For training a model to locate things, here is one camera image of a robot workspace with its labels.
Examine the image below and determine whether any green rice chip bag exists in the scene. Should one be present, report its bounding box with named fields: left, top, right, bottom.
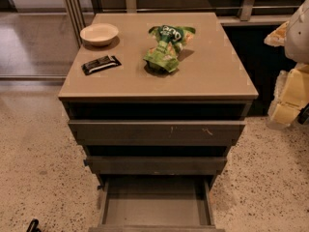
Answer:
left=144, top=25, right=196, bottom=73

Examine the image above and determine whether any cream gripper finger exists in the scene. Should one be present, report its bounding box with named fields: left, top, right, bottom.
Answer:
left=264, top=21, right=289, bottom=47
left=269, top=103, right=299, bottom=126

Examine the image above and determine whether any grey open bottom drawer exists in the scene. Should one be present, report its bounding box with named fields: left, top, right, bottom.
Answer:
left=88, top=176, right=225, bottom=232

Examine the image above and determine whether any black snack bar wrapper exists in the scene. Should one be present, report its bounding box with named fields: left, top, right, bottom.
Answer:
left=81, top=55, right=122, bottom=75

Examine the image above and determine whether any grey top drawer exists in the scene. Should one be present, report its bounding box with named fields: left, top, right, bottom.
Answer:
left=69, top=120, right=245, bottom=146

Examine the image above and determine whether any dark object at right edge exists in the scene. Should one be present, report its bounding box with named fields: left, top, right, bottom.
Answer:
left=297, top=103, right=309, bottom=125

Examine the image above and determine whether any grey middle drawer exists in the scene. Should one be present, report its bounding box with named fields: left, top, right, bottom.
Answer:
left=86, top=156, right=227, bottom=175

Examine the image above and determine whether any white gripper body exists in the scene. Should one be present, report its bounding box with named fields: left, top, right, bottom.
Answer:
left=271, top=64, right=309, bottom=113

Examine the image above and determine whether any grey drawer cabinet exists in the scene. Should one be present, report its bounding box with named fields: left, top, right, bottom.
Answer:
left=57, top=12, right=259, bottom=232

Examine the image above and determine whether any black object on floor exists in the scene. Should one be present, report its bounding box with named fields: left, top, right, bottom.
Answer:
left=26, top=218, right=42, bottom=232

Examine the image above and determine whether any white ceramic bowl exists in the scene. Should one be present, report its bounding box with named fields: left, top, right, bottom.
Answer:
left=80, top=23, right=119, bottom=46

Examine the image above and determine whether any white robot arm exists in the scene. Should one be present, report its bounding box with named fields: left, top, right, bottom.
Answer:
left=264, top=0, right=309, bottom=130

